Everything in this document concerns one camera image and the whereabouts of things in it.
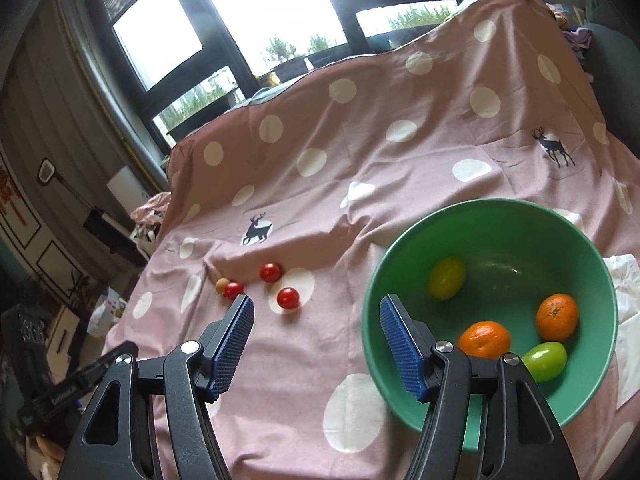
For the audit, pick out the red cherry tomato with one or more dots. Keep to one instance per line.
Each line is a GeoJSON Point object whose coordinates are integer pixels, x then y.
{"type": "Point", "coordinates": [270, 271]}
{"type": "Point", "coordinates": [233, 290]}
{"type": "Point", "coordinates": [288, 298]}

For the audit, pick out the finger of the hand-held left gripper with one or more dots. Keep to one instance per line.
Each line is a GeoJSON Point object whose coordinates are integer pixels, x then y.
{"type": "Point", "coordinates": [65, 390]}

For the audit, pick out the white cloth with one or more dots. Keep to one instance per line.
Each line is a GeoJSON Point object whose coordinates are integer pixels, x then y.
{"type": "Point", "coordinates": [625, 320]}

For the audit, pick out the grey curtain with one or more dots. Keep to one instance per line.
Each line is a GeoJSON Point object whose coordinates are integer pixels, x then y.
{"type": "Point", "coordinates": [60, 85]}

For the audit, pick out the orange mandarin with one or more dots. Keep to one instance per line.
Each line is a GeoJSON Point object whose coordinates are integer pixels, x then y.
{"type": "Point", "coordinates": [556, 316]}
{"type": "Point", "coordinates": [484, 340]}

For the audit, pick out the long black planter with grass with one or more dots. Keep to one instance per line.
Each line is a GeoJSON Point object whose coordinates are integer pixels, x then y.
{"type": "Point", "coordinates": [415, 25]}
{"type": "Point", "coordinates": [200, 110]}

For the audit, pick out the black fly swatter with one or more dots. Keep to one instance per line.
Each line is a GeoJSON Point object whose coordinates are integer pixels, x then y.
{"type": "Point", "coordinates": [48, 171]}

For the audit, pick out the black-framed window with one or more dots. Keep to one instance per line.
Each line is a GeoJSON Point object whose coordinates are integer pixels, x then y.
{"type": "Point", "coordinates": [217, 45]}

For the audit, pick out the yellow-green plum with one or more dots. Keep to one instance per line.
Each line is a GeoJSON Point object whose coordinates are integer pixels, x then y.
{"type": "Point", "coordinates": [447, 277]}

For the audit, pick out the small yellow tomato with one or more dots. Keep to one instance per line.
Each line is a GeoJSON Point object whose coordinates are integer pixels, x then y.
{"type": "Point", "coordinates": [221, 285]}

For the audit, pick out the grey sofa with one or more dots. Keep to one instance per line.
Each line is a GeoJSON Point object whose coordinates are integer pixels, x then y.
{"type": "Point", "coordinates": [620, 60]}

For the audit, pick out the pile of pastel clothes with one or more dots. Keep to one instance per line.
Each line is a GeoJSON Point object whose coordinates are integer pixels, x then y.
{"type": "Point", "coordinates": [575, 35]}

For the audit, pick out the green bowl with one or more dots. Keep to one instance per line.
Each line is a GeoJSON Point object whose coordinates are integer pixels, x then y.
{"type": "Point", "coordinates": [500, 255]}

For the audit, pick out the white board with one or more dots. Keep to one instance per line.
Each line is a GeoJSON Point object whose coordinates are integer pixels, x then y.
{"type": "Point", "coordinates": [127, 187]}

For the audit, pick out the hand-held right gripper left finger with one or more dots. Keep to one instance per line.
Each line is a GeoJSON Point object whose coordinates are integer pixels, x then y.
{"type": "Point", "coordinates": [232, 345]}

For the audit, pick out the black pot with small tree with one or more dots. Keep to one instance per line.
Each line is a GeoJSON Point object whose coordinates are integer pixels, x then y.
{"type": "Point", "coordinates": [287, 62]}

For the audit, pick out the black stool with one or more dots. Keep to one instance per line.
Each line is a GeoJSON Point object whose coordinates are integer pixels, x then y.
{"type": "Point", "coordinates": [112, 235]}

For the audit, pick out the door with red decoration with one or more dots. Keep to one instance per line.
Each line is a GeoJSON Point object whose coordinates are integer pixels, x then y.
{"type": "Point", "coordinates": [30, 240]}

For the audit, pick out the white printed bag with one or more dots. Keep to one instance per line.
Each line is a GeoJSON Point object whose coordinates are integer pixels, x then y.
{"type": "Point", "coordinates": [146, 240]}

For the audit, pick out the pink polka-dot deer sheet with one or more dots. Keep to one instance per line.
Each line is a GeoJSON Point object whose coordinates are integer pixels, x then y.
{"type": "Point", "coordinates": [400, 160]}

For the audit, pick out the black planter trough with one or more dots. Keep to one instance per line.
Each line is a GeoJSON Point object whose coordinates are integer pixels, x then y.
{"type": "Point", "coordinates": [325, 55]}

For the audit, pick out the yellow jar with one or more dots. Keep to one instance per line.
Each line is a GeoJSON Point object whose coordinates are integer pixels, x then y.
{"type": "Point", "coordinates": [271, 78]}

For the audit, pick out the green plum with stem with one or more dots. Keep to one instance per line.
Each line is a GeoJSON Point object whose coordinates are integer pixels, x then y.
{"type": "Point", "coordinates": [545, 360]}

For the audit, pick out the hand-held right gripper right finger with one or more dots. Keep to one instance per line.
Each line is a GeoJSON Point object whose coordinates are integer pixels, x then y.
{"type": "Point", "coordinates": [402, 350]}

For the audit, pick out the clear printed plastic bag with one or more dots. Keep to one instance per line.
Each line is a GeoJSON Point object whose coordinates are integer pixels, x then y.
{"type": "Point", "coordinates": [110, 312]}

